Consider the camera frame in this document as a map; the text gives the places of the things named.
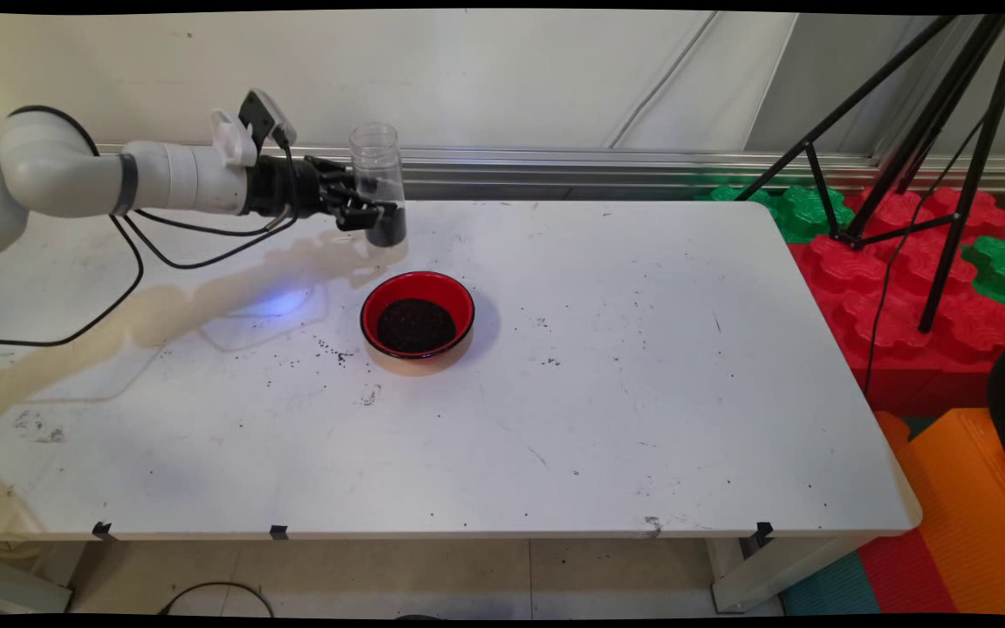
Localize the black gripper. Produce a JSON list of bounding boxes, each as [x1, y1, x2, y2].
[[244, 154, 401, 232]]

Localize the clear plastic jar black seeds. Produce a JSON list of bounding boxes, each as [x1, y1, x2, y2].
[[347, 123, 408, 249]]

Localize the red and black bowl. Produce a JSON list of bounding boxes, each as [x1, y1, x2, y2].
[[359, 270, 476, 362]]

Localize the green foam building block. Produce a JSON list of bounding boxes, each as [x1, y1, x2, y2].
[[961, 235, 1005, 325], [699, 184, 857, 245]]

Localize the white table leg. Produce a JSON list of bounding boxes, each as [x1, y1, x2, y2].
[[710, 536, 872, 615], [0, 551, 78, 615]]

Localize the teal floor mat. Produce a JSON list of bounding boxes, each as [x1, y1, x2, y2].
[[780, 549, 884, 617]]

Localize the black tripod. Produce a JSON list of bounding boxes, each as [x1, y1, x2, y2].
[[734, 13, 1005, 337]]

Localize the red floor mat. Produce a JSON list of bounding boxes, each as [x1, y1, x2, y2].
[[856, 528, 959, 615]]

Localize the orange foam block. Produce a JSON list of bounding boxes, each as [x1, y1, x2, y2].
[[873, 408, 1005, 617]]

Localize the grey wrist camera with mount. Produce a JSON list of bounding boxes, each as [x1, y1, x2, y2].
[[209, 87, 299, 168]]

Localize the black camera cable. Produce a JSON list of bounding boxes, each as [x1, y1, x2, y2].
[[117, 131, 302, 270]]

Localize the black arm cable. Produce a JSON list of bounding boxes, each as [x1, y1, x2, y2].
[[0, 105, 147, 348]]

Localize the black floor cable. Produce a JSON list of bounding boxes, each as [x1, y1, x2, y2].
[[157, 582, 275, 618]]

